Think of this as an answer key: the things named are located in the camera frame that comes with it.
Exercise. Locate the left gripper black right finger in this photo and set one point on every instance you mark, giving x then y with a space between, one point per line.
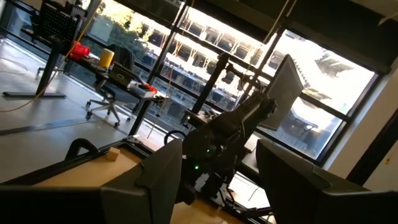
295 193

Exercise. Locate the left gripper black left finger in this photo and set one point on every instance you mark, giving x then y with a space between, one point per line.
149 193

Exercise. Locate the natural wooden cube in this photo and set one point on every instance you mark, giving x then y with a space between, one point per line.
112 154

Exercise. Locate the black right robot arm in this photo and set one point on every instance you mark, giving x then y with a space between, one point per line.
230 124

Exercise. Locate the black office chair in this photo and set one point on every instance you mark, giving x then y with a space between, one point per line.
109 105

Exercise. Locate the grey monitor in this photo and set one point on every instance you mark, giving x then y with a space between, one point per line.
281 93

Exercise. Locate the white red box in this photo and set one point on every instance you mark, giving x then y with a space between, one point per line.
144 89

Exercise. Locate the yellow cylinder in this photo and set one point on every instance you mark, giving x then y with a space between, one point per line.
106 58

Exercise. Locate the black desk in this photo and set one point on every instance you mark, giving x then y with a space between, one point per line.
49 71

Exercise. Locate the red plastic object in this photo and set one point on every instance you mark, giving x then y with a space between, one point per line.
79 51

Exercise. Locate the black pegboard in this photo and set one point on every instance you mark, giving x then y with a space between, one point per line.
59 23

